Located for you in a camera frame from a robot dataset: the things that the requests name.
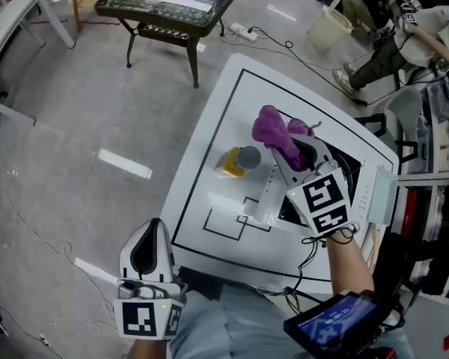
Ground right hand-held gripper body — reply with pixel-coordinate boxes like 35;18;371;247
286;159;360;237

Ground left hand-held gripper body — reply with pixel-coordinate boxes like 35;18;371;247
112;271;189;342

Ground white portable stove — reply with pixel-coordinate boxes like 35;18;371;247
252;138;377;236

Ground purple cloth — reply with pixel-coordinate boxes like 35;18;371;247
251;105;323;172

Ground person's right forearm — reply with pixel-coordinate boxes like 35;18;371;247
323;232;376;306

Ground person's left forearm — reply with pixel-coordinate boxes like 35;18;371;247
128;337;172;359

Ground yellow jar with grey lid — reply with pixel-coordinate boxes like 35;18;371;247
213;145;263;180

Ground pale green box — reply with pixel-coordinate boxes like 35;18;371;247
365;165;399;227

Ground person's light blue clothing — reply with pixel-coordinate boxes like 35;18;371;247
169;285;416;359

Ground grey office chair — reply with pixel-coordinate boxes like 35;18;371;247
354;87;435;166

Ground white storage shelf rack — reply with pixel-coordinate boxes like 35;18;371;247
394;67;449;308

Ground beige waste bin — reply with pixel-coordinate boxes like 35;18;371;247
307;4;354;54

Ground black wrist-mounted screen device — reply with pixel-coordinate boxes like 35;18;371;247
283;291;389;359

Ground white power strip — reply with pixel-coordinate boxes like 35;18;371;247
229;22;259;43

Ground black wicker glass-top table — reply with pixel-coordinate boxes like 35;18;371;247
94;0;250;89

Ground white desk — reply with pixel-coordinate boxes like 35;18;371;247
0;0;76;135

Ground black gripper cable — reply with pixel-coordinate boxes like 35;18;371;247
257;223;361;303

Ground black floor cable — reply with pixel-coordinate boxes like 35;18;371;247
246;26;370;107

